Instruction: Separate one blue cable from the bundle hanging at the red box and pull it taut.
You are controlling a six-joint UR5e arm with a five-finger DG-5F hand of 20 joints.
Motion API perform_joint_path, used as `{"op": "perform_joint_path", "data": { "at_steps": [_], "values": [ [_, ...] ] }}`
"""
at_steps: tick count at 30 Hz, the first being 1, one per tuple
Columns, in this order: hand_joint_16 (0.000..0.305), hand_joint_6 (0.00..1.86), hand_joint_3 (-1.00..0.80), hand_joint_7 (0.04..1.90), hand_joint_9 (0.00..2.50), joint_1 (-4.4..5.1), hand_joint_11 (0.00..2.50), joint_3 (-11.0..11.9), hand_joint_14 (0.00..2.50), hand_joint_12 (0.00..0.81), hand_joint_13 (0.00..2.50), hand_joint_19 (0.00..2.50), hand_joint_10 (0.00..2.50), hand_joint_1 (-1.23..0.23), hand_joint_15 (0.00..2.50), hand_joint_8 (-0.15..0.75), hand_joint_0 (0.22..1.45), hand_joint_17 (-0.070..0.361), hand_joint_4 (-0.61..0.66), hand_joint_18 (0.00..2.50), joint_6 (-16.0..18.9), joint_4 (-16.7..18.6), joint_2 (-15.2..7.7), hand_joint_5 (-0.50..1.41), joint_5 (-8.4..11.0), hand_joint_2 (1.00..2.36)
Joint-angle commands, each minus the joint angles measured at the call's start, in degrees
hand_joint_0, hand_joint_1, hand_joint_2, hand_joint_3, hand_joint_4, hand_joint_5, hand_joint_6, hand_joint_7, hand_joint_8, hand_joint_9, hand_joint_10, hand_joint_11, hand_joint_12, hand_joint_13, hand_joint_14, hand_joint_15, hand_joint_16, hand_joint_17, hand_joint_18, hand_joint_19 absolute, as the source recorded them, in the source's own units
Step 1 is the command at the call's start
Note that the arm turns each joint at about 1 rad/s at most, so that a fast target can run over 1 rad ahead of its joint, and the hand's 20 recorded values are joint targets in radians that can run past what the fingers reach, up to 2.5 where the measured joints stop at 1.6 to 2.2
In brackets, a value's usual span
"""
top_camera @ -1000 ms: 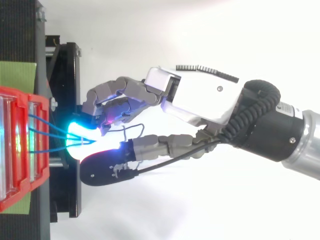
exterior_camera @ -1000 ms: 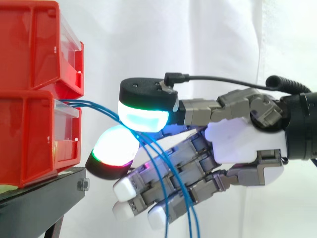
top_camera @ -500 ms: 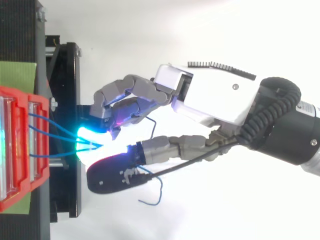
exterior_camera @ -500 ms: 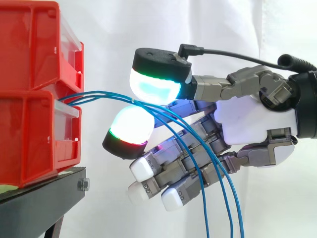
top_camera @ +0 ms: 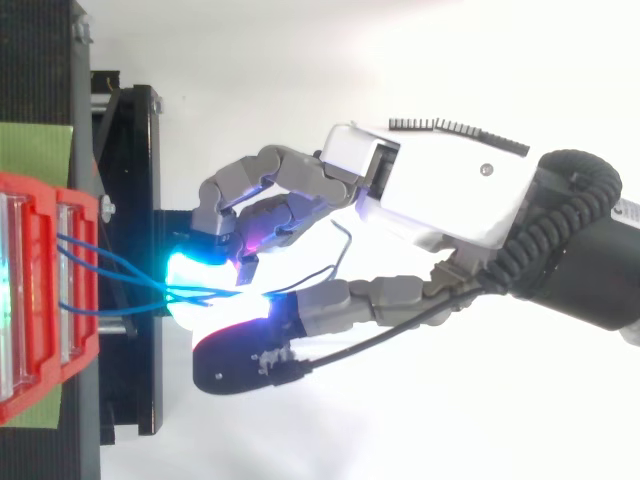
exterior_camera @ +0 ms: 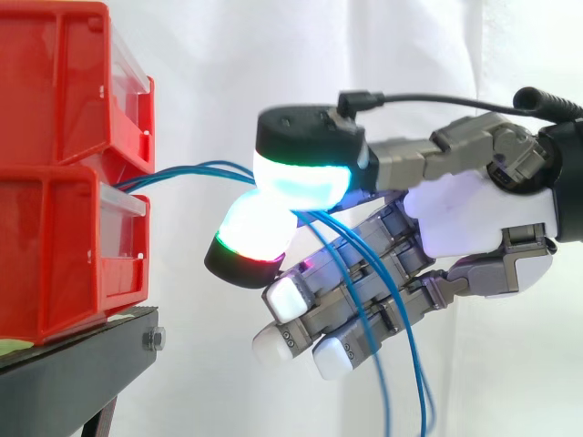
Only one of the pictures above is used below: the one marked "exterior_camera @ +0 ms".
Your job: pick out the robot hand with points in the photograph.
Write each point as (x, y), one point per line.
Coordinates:
(460, 214)

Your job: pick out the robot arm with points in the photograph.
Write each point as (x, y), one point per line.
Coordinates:
(567, 182)

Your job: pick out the red bin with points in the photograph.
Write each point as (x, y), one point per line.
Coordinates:
(68, 86)
(64, 255)

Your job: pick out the black stand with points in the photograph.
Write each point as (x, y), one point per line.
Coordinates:
(77, 373)

